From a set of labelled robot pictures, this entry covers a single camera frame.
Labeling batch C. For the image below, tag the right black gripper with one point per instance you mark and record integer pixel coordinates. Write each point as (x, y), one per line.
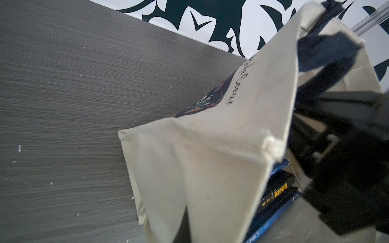
(341, 142)

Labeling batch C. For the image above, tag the cream canvas tote bag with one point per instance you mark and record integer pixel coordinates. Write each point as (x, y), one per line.
(199, 176)

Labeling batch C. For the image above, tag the black spine book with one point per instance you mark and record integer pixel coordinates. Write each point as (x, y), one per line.
(277, 184)

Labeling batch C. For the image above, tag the dark blue bottom book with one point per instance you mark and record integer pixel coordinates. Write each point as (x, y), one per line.
(266, 218)

